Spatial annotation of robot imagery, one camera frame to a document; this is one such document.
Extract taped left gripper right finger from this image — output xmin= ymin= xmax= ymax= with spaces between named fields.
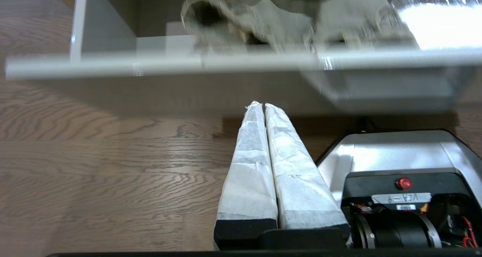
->
xmin=265 ymin=103 xmax=351 ymax=246

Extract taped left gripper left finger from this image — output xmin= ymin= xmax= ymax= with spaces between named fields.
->
xmin=214 ymin=101 xmax=279 ymax=251

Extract grey denim shorts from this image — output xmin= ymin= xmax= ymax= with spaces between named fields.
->
xmin=180 ymin=0 xmax=419 ymax=55

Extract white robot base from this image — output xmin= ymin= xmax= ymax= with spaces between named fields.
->
xmin=316 ymin=129 xmax=482 ymax=250

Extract white robot label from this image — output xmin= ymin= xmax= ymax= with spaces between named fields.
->
xmin=371 ymin=192 xmax=432 ymax=204

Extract white slipper in plastic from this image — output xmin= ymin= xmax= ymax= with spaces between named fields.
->
xmin=387 ymin=0 xmax=482 ymax=51

